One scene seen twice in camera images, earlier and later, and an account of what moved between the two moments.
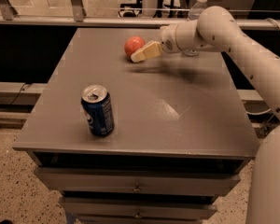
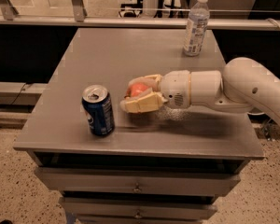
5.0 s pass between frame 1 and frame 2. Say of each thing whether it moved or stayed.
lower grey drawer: stayed
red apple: moved
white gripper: moved
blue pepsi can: stayed
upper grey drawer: stayed
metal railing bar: stayed
